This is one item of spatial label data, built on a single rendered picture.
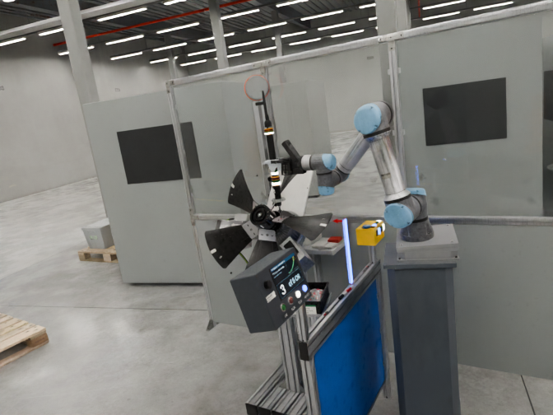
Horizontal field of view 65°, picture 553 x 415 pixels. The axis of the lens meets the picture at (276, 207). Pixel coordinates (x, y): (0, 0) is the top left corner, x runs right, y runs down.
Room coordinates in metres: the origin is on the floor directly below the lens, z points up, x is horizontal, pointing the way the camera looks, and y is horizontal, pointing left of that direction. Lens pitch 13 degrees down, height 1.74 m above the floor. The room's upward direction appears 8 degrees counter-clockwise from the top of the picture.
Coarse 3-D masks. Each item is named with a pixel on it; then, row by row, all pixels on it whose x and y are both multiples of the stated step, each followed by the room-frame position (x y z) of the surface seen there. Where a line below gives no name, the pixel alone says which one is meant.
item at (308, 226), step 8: (304, 216) 2.16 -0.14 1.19; (312, 216) 2.14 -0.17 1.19; (320, 216) 2.12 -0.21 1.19; (328, 216) 2.10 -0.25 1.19; (288, 224) 2.08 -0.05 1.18; (296, 224) 2.07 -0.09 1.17; (304, 224) 2.06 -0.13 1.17; (312, 224) 2.05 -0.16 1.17; (304, 232) 2.00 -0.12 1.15; (312, 232) 1.99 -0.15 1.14; (320, 232) 1.98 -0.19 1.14
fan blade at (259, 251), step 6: (258, 240) 2.12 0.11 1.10; (264, 240) 2.13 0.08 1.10; (258, 246) 2.10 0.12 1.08; (264, 246) 2.11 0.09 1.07; (270, 246) 2.11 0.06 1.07; (276, 246) 2.13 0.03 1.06; (252, 252) 2.08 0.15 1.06; (258, 252) 2.08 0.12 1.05; (264, 252) 2.09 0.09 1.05; (270, 252) 2.09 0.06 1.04; (252, 258) 2.06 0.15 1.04; (258, 258) 2.07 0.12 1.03; (252, 264) 2.05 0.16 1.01
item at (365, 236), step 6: (366, 222) 2.28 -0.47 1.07; (372, 222) 2.26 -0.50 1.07; (360, 228) 2.19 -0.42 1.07; (366, 228) 2.17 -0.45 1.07; (372, 228) 2.16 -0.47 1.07; (378, 228) 2.19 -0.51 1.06; (360, 234) 2.17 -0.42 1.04; (366, 234) 2.16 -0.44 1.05; (372, 234) 2.14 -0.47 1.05; (360, 240) 2.18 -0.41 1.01; (366, 240) 2.16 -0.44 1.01; (372, 240) 2.14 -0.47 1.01; (378, 240) 2.18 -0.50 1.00
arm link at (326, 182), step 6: (318, 174) 2.01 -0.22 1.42; (324, 174) 2.00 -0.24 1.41; (330, 174) 2.01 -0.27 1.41; (336, 174) 2.07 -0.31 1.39; (318, 180) 2.02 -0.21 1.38; (324, 180) 2.00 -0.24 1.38; (330, 180) 2.00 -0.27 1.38; (336, 180) 2.04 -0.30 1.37; (318, 186) 2.02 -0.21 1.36; (324, 186) 2.00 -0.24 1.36; (330, 186) 2.00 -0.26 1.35; (324, 192) 2.00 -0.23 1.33; (330, 192) 2.00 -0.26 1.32
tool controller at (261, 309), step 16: (272, 256) 1.44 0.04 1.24; (288, 256) 1.43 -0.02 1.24; (256, 272) 1.29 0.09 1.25; (272, 272) 1.33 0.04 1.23; (288, 272) 1.39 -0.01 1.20; (240, 288) 1.29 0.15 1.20; (256, 288) 1.26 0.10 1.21; (272, 288) 1.30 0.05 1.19; (288, 288) 1.36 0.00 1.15; (240, 304) 1.30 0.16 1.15; (256, 304) 1.27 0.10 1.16; (272, 304) 1.27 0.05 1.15; (288, 304) 1.33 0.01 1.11; (256, 320) 1.27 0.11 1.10; (272, 320) 1.24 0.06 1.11
